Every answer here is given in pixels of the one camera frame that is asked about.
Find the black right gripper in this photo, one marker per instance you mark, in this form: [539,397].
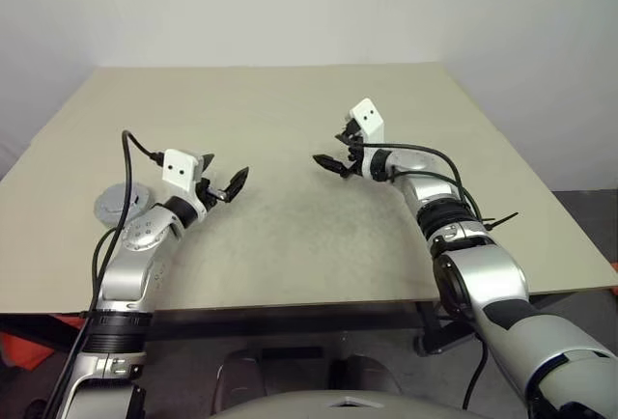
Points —
[355,151]

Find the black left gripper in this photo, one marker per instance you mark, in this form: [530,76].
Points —
[208,193]

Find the grey round lid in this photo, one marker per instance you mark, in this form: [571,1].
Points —
[112,197]

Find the grey round motor housing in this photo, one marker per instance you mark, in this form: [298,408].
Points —
[103,221]

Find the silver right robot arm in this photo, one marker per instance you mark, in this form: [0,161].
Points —
[483,284]

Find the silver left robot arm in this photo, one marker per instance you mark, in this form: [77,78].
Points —
[130,274]

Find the dark rounded shape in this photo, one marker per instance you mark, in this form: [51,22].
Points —
[241,375]

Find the silver robot torso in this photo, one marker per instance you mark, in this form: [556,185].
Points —
[289,407]

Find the orange fabric object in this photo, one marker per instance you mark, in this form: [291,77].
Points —
[24,349]

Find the small orange red item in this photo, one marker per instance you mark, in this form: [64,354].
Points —
[614,274]

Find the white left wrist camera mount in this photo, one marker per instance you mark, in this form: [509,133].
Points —
[178,168]

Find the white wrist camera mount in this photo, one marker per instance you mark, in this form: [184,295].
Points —
[367,115]
[178,168]

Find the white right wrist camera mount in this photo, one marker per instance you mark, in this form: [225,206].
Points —
[367,115]

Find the black table frame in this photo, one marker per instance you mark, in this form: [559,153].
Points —
[241,325]

